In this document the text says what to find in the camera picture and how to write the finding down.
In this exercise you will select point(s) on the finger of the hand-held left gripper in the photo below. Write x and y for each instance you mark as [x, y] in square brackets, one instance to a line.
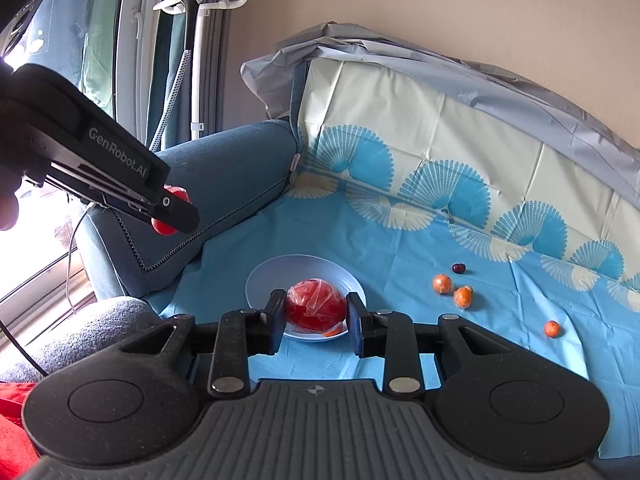
[170, 210]

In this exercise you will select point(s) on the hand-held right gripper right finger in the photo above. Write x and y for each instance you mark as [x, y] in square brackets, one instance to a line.
[354, 325]

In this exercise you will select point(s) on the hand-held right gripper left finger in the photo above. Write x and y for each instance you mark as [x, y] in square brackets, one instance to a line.
[277, 322]

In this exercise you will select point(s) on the plastic-wrapped red fruit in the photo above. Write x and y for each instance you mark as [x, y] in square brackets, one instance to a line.
[176, 193]
[315, 307]

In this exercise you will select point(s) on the light blue plate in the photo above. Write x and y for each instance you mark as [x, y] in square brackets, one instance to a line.
[300, 270]

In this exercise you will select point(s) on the small orange tangerine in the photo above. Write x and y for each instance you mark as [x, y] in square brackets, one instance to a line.
[442, 283]
[463, 297]
[552, 329]

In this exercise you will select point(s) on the dark red date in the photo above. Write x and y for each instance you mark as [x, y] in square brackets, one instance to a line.
[458, 267]

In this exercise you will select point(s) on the person's left hand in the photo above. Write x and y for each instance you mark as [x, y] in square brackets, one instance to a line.
[6, 210]

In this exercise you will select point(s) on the blue sofa armrest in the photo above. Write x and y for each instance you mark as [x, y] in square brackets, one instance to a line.
[225, 170]

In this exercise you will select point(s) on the blue fan-patterned cloth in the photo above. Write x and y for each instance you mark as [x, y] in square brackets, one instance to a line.
[400, 260]

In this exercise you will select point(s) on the white garment steamer stand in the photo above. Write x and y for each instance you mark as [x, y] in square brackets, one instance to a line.
[198, 60]

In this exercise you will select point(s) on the grey fuzzy blanket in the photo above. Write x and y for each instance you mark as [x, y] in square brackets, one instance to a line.
[75, 330]

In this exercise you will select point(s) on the grey curtain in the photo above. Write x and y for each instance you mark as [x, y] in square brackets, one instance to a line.
[220, 60]

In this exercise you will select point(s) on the red cloth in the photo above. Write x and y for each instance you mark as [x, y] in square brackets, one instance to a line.
[12, 425]

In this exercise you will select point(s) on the grey cover sheet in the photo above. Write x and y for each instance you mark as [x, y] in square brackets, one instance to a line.
[400, 50]

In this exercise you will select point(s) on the white window frame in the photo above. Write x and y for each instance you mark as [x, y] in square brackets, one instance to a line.
[140, 60]

